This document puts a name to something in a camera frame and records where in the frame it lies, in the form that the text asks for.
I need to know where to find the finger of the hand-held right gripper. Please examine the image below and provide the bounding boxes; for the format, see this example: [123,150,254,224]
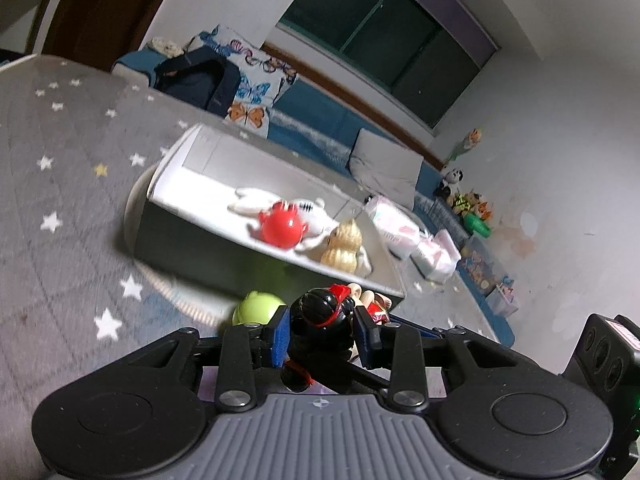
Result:
[387,311,452,341]

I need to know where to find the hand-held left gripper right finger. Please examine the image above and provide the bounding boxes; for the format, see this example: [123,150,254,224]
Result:
[353,309,542,412]

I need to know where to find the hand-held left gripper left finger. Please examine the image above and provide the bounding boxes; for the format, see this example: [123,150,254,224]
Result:
[100,304,292,412]

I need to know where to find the black-haired mouse doll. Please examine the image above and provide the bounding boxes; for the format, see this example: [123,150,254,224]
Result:
[279,283,394,394]

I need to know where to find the beige peanut toy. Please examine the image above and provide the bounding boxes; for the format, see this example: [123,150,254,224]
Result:
[319,218,364,275]

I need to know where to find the red round toy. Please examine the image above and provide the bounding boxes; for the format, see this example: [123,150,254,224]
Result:
[257,199,309,249]

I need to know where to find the white bunny plush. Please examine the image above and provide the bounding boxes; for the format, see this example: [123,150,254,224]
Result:
[227,187,374,276]

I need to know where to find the grey cardboard box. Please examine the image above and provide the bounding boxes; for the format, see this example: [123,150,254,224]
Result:
[137,122,407,311]

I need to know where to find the green plastic toy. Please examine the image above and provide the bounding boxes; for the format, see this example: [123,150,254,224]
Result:
[232,289,289,326]

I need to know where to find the cartoon print storage box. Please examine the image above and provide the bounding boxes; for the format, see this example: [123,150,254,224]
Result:
[457,234,521,319]

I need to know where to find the green inflatable toy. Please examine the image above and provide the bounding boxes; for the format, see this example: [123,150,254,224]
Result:
[462,212,494,239]

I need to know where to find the panda plush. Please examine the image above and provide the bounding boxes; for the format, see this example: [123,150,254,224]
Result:
[433,167,465,200]

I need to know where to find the grey pillow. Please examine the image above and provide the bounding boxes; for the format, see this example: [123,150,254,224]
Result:
[347,128,425,211]

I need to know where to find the blue sofa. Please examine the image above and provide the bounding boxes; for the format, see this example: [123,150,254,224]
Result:
[110,30,516,349]

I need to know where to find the butterfly print pillow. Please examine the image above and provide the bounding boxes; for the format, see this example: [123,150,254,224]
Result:
[197,24,299,139]

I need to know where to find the dark blue backpack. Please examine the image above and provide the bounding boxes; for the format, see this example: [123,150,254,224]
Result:
[152,44,241,119]

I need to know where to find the dark window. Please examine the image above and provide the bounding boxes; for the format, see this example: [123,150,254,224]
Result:
[277,0,501,129]

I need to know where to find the round patterned cushion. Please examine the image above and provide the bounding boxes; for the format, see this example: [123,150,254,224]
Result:
[149,37,185,57]

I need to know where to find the brown wooden door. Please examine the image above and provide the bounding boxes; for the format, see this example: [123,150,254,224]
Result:
[44,0,189,72]

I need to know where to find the small toys by wall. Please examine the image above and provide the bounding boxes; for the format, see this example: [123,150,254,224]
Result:
[449,190,496,224]

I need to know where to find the wall flower decoration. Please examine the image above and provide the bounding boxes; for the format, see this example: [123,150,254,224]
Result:
[452,128,484,161]

